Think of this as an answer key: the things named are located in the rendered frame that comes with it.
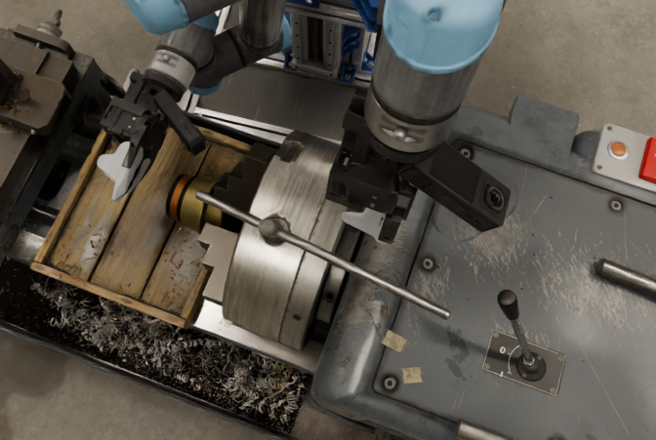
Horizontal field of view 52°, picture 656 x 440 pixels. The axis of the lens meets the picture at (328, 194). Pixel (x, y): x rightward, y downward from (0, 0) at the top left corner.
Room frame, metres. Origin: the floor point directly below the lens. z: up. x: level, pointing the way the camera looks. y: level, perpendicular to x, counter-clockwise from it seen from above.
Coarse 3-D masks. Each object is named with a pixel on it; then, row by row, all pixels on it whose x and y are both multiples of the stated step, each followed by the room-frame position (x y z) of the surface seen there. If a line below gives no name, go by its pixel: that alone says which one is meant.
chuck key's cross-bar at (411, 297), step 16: (224, 208) 0.23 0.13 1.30; (256, 224) 0.21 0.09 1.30; (288, 240) 0.19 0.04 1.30; (304, 240) 0.20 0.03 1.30; (320, 256) 0.18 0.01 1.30; (336, 256) 0.18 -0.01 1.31; (352, 272) 0.16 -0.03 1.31; (368, 272) 0.16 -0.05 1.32; (384, 288) 0.14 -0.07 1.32; (400, 288) 0.14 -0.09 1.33; (416, 304) 0.12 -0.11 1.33; (432, 304) 0.12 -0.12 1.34
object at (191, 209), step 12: (180, 180) 0.33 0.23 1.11; (192, 180) 0.33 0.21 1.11; (204, 180) 0.33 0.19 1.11; (216, 180) 0.33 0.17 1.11; (180, 192) 0.31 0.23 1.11; (192, 192) 0.31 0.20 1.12; (168, 204) 0.29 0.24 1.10; (180, 204) 0.29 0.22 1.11; (192, 204) 0.29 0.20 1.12; (204, 204) 0.29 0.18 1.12; (168, 216) 0.28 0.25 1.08; (180, 216) 0.28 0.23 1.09; (192, 216) 0.27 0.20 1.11; (204, 216) 0.28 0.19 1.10; (216, 216) 0.28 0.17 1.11; (228, 216) 0.29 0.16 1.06; (192, 228) 0.26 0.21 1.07
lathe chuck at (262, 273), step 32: (320, 160) 0.33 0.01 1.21; (256, 192) 0.27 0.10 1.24; (288, 192) 0.28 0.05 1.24; (320, 192) 0.28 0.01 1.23; (288, 224) 0.23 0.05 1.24; (256, 256) 0.19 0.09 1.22; (288, 256) 0.19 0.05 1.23; (256, 288) 0.15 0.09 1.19; (288, 288) 0.15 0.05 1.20; (256, 320) 0.12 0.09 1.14
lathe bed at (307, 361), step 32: (96, 128) 0.52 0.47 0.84; (64, 160) 0.46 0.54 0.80; (64, 192) 0.38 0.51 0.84; (32, 224) 0.31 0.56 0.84; (32, 256) 0.25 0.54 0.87; (192, 320) 0.15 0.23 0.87; (224, 320) 0.15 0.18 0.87; (320, 320) 0.16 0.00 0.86; (256, 352) 0.11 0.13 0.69; (288, 352) 0.10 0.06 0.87; (320, 352) 0.10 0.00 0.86
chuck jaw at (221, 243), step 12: (204, 228) 0.26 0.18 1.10; (216, 228) 0.26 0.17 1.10; (204, 240) 0.24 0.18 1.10; (216, 240) 0.24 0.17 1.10; (228, 240) 0.24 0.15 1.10; (216, 252) 0.22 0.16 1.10; (228, 252) 0.22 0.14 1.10; (204, 264) 0.20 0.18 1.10; (216, 264) 0.20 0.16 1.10; (228, 264) 0.20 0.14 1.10; (216, 276) 0.18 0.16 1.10; (216, 288) 0.17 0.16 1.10; (216, 300) 0.15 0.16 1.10
